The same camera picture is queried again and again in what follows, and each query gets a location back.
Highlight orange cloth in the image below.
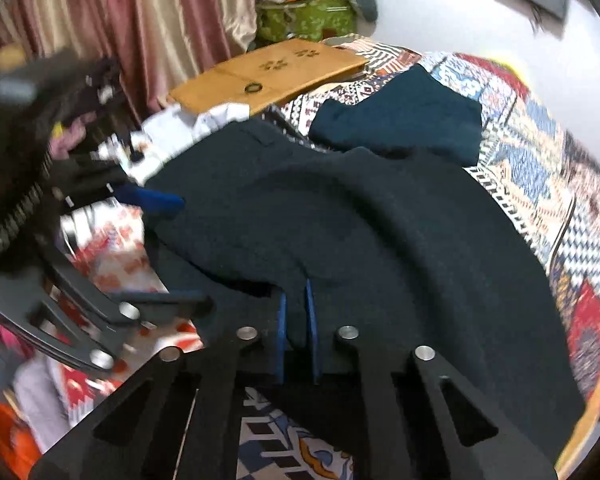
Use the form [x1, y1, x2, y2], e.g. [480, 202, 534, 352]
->
[0, 400, 43, 473]

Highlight person's left hand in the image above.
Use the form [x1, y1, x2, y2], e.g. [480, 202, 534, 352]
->
[49, 112, 98, 161]

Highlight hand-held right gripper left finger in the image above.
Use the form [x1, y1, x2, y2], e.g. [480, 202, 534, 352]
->
[29, 294, 288, 480]

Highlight patterned bedsheet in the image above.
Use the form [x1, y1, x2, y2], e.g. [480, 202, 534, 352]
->
[55, 34, 600, 480]

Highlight striped pink curtain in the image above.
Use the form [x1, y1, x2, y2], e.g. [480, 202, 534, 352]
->
[0, 0, 259, 128]

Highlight green floral box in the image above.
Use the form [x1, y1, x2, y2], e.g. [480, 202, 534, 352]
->
[255, 0, 357, 47]

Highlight black pants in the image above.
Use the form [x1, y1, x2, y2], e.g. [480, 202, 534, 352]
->
[145, 119, 587, 467]

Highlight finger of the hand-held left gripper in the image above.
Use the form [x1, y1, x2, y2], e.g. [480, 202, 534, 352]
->
[0, 255, 213, 377]
[55, 155, 187, 218]

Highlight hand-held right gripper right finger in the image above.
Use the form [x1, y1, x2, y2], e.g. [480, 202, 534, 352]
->
[305, 279, 562, 480]

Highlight brown wooden board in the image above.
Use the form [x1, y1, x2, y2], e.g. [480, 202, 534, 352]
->
[167, 40, 369, 117]

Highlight dark teal folded garment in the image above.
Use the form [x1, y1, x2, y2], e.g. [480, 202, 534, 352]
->
[307, 64, 484, 167]

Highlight white cloth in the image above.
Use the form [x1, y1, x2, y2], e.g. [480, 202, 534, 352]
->
[100, 102, 252, 184]

